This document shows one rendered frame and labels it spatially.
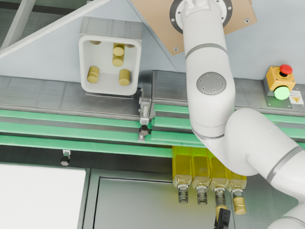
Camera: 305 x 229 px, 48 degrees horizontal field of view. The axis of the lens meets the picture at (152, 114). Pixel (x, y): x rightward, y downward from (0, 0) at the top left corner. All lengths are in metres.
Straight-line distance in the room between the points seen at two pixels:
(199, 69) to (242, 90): 0.47
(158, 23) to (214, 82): 0.30
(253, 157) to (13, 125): 0.77
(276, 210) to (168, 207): 0.39
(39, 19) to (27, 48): 0.70
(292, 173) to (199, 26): 0.38
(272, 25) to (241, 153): 0.53
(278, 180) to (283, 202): 0.75
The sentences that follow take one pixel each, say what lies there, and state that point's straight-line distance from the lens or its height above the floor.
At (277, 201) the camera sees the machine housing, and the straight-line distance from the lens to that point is 1.37.
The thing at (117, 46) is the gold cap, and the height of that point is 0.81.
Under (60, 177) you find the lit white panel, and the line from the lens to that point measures 1.23.
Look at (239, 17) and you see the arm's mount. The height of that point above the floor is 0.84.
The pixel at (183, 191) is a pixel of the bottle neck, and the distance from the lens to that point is 1.06.
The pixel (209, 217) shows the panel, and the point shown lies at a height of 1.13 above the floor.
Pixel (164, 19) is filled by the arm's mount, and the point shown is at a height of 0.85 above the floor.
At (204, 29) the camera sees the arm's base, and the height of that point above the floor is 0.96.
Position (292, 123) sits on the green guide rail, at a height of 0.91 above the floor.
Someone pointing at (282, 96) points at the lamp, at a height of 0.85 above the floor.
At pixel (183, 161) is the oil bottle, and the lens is 1.10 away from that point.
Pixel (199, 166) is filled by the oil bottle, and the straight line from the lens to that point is 1.10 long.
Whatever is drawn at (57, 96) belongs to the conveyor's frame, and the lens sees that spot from 1.19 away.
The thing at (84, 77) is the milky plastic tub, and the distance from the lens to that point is 1.08.
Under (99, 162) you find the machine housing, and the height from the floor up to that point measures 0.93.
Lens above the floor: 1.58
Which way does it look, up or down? 39 degrees down
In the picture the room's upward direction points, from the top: 179 degrees counter-clockwise
